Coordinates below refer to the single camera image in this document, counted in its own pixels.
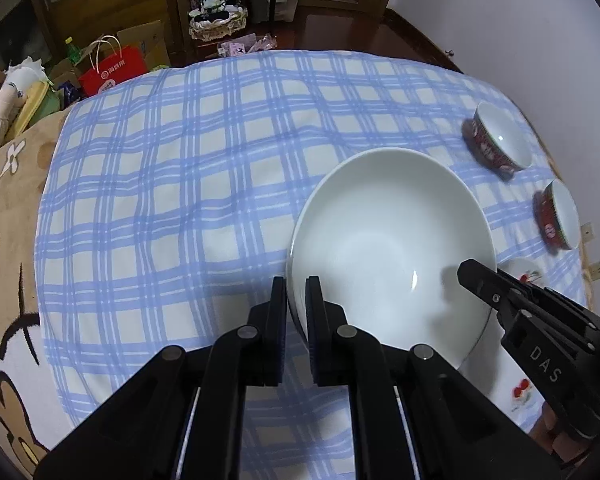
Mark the brown printed blanket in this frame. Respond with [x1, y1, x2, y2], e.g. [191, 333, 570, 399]
[0, 110, 76, 480]

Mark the yellow green bag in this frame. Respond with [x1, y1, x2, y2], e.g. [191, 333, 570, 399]
[5, 80, 63, 138]

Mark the pink printed packet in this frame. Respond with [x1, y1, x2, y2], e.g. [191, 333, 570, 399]
[217, 35, 261, 59]

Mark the cardboard box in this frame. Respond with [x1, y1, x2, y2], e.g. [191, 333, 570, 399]
[115, 20, 171, 68]

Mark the plain white bowl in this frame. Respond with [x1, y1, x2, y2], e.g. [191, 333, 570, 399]
[286, 148, 497, 368]

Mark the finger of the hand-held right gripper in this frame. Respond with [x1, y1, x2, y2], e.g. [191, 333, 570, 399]
[456, 258, 600, 357]
[497, 267, 600, 335]

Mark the clear storage box green lid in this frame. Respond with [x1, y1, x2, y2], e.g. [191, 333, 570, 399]
[247, 0, 301, 23]

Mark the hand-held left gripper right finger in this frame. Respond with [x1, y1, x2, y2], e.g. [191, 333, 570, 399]
[305, 275, 563, 480]

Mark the person's right hand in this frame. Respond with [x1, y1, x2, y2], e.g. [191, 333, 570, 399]
[530, 400, 588, 471]

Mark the lace-trimmed basket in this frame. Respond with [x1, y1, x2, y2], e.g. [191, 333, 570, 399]
[187, 7, 248, 41]

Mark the black white striped cloth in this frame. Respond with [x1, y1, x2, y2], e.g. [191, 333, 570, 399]
[190, 0, 243, 21]

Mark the green bottle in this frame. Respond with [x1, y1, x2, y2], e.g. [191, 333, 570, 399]
[62, 36, 83, 66]

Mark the white plush doll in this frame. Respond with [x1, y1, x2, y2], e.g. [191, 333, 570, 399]
[0, 56, 48, 161]

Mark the wooden cabinet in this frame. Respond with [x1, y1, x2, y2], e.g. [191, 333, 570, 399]
[25, 0, 396, 68]

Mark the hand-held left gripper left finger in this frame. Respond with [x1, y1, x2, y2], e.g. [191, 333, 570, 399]
[34, 276, 288, 480]

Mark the white cherry print plate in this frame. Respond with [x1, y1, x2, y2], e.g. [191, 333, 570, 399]
[457, 256, 548, 436]

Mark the red patterned bowl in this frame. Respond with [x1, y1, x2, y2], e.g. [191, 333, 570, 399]
[462, 101, 533, 182]
[533, 179, 581, 251]

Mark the blue white plaid cloth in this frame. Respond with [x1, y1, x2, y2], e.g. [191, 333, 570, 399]
[36, 50, 588, 480]

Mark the red paper bag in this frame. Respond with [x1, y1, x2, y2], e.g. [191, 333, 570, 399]
[77, 35, 148, 97]

